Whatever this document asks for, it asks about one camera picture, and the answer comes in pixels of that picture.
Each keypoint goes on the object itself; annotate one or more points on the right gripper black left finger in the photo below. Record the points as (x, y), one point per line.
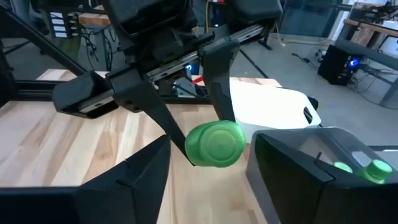
(133, 193)

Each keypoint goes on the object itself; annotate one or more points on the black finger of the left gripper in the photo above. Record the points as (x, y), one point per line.
(219, 71)
(140, 93)

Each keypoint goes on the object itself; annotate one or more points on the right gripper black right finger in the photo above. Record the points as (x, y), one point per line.
(295, 193)

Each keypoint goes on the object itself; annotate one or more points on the green travel bottle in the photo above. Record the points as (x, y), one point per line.
(343, 167)
(376, 171)
(214, 144)

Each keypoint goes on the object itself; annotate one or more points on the smoke grey plastic bin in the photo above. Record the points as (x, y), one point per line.
(342, 140)

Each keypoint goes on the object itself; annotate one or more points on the wooden board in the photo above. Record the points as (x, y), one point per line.
(93, 20)

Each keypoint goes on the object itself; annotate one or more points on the computer tower blue light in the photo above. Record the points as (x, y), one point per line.
(335, 65)

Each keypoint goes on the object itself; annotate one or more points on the grey desk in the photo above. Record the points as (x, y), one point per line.
(373, 55)

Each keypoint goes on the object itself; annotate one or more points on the wooden workbench top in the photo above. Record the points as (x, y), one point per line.
(373, 29)

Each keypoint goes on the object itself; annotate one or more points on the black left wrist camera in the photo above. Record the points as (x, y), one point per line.
(146, 15)

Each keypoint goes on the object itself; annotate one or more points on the black labelled switch box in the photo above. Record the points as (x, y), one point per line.
(62, 25)

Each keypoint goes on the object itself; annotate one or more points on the black aluminium table frame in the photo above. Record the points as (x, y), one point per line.
(34, 90)

